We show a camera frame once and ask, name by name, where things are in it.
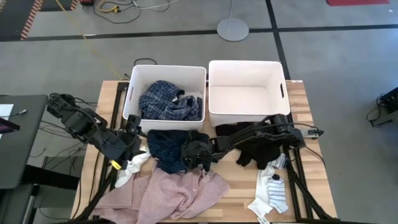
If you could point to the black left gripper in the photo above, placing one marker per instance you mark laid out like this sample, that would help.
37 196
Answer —
133 143

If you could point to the white paper on desk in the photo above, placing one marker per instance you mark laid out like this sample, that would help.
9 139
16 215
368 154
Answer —
5 110

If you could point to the red floor mat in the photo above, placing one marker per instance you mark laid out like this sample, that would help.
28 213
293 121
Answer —
357 2

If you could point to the black desk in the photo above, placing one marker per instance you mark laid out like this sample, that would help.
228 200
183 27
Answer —
21 146

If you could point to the pink button shirt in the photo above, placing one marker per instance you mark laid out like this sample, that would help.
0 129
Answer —
174 193

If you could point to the red box on floor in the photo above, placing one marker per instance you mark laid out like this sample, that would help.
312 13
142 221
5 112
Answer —
87 2

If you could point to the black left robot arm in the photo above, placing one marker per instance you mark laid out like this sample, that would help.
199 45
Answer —
87 127

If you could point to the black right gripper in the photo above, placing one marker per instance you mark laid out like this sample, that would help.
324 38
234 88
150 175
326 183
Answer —
199 152

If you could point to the plain white sock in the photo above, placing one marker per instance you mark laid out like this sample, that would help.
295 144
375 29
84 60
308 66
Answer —
261 193
132 169

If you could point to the thin grey lamp pole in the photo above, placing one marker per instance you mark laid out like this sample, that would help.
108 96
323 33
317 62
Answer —
230 9

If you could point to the dark monitor edge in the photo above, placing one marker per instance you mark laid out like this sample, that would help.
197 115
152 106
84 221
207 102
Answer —
9 127

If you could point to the black mat with hazard stripes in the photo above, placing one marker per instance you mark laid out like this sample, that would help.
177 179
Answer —
18 18

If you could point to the navy dotted shirt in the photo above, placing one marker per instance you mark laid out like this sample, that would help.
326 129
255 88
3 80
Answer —
166 149

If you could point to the black garment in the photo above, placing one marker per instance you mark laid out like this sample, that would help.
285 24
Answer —
261 155

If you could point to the grey round lamp base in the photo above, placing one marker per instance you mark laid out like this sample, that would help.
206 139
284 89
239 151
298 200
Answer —
232 29

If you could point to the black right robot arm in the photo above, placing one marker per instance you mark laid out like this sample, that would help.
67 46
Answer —
267 133

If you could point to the blue plaid shirt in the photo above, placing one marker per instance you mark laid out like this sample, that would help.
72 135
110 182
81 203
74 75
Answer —
164 102

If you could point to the yellow tag on arm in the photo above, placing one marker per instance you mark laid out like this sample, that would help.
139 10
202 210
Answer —
116 164

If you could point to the white paper label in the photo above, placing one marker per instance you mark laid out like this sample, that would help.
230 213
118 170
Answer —
263 220

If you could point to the white perforated plastic bin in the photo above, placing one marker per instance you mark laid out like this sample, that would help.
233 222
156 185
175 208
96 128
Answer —
168 74
245 93

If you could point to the black furniture base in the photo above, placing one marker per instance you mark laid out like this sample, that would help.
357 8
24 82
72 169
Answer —
49 179

